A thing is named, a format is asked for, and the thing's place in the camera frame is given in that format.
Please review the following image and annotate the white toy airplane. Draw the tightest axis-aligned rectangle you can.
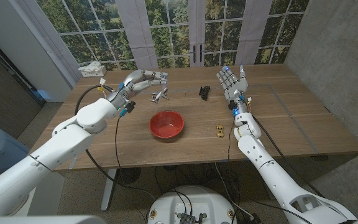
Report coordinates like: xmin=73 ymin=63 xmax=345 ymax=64
xmin=149 ymin=87 xmax=170 ymax=104

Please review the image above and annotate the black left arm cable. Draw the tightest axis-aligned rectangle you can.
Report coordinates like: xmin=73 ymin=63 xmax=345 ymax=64
xmin=74 ymin=85 xmax=157 ymax=200

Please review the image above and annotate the printed window backdrop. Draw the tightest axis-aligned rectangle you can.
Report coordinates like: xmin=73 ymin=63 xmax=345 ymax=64
xmin=7 ymin=0 xmax=311 ymax=71

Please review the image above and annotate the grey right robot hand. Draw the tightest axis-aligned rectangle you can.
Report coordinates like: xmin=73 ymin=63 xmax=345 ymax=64
xmin=216 ymin=64 xmax=249 ymax=103

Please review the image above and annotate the clear plastic pipette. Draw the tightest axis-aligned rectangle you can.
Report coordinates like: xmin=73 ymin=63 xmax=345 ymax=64
xmin=155 ymin=79 xmax=168 ymax=114

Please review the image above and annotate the white floor cable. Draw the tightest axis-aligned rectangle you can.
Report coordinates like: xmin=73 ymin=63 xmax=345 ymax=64
xmin=214 ymin=162 xmax=255 ymax=219

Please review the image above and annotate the white table leg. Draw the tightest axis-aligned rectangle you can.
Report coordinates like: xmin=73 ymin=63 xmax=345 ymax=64
xmin=100 ymin=168 xmax=118 ymax=213

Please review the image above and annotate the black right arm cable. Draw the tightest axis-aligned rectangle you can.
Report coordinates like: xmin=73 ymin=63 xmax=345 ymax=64
xmin=252 ymin=114 xmax=326 ymax=198

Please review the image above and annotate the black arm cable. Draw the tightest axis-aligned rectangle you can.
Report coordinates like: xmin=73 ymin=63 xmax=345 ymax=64
xmin=252 ymin=114 xmax=326 ymax=198
xmin=74 ymin=85 xmax=157 ymax=200

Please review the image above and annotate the yellow toy car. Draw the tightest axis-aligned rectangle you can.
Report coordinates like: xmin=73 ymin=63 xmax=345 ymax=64
xmin=215 ymin=124 xmax=226 ymax=139

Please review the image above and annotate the round black floor fan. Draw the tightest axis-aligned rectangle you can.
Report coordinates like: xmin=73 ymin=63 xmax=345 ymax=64
xmin=116 ymin=167 xmax=142 ymax=186

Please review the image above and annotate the grey table leg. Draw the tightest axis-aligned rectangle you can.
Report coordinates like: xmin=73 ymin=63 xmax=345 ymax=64
xmin=262 ymin=186 xmax=278 ymax=201

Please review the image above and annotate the red bowl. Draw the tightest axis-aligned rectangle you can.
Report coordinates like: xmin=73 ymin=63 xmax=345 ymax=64
xmin=149 ymin=110 xmax=185 ymax=139

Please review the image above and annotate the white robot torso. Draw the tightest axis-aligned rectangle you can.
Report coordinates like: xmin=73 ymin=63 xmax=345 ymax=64
xmin=147 ymin=185 xmax=237 ymax=224

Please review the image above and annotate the white tissue box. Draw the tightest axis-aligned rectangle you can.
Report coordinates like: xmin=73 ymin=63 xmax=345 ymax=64
xmin=78 ymin=60 xmax=108 ymax=78

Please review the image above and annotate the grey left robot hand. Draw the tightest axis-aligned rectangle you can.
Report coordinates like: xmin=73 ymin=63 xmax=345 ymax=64
xmin=119 ymin=68 xmax=169 ymax=100

